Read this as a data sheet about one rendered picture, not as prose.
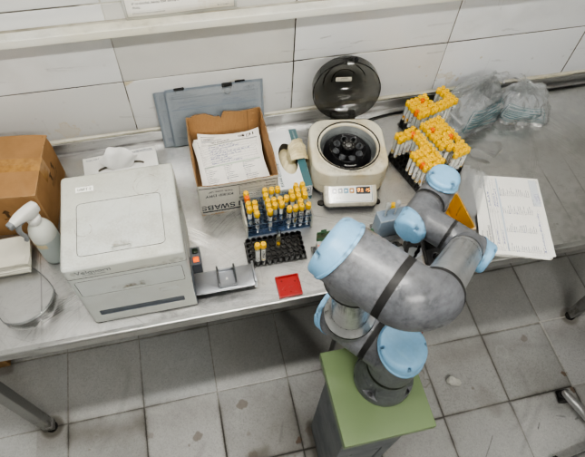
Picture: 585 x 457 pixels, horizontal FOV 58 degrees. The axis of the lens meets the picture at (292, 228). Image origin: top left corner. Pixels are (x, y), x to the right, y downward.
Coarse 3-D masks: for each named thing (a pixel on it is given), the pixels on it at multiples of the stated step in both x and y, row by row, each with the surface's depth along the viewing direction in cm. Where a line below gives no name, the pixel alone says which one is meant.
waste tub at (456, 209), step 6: (456, 198) 161; (450, 204) 165; (456, 204) 162; (462, 204) 158; (450, 210) 167; (456, 210) 163; (462, 210) 159; (450, 216) 167; (456, 216) 163; (462, 216) 160; (468, 216) 156; (462, 222) 161; (468, 222) 157; (474, 228) 154
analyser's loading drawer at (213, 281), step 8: (232, 264) 148; (248, 264) 151; (208, 272) 149; (216, 272) 149; (224, 272) 149; (232, 272) 149; (240, 272) 150; (248, 272) 150; (200, 280) 148; (208, 280) 148; (216, 280) 148; (224, 280) 148; (232, 280) 148; (240, 280) 148; (248, 280) 148; (256, 280) 146; (200, 288) 146; (208, 288) 146; (216, 288) 147; (224, 288) 147; (232, 288) 147
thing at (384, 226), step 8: (400, 208) 157; (376, 216) 156; (392, 216) 155; (376, 224) 157; (384, 224) 155; (392, 224) 156; (376, 232) 159; (384, 232) 159; (392, 232) 160; (392, 240) 162
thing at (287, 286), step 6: (282, 276) 153; (288, 276) 154; (294, 276) 154; (276, 282) 152; (282, 282) 153; (288, 282) 153; (294, 282) 153; (282, 288) 152; (288, 288) 152; (294, 288) 152; (300, 288) 151; (282, 294) 151; (288, 294) 151; (294, 294) 150; (300, 294) 150
